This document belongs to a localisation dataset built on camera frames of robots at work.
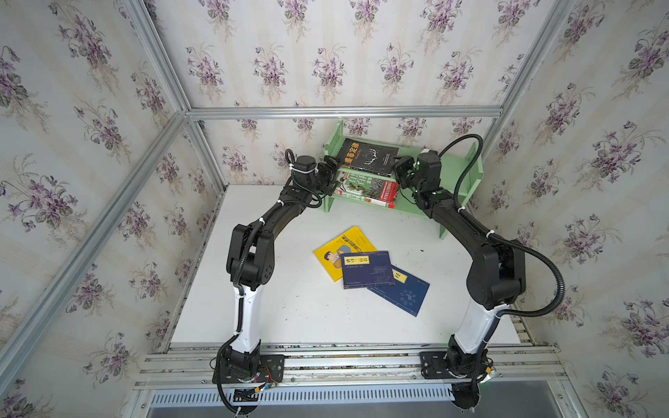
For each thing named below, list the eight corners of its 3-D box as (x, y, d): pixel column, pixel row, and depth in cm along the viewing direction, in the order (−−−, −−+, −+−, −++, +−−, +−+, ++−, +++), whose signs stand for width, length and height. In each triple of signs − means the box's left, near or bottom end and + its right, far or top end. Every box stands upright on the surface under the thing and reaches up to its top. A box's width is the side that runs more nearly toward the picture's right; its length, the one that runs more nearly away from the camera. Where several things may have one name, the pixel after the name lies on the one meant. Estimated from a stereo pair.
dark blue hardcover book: (342, 289, 90) (342, 286, 88) (341, 254, 99) (341, 251, 97) (393, 289, 90) (395, 287, 88) (388, 254, 99) (389, 251, 97)
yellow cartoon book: (334, 282, 92) (334, 279, 91) (312, 255, 99) (312, 252, 98) (377, 251, 101) (378, 248, 99) (355, 228, 108) (355, 225, 106)
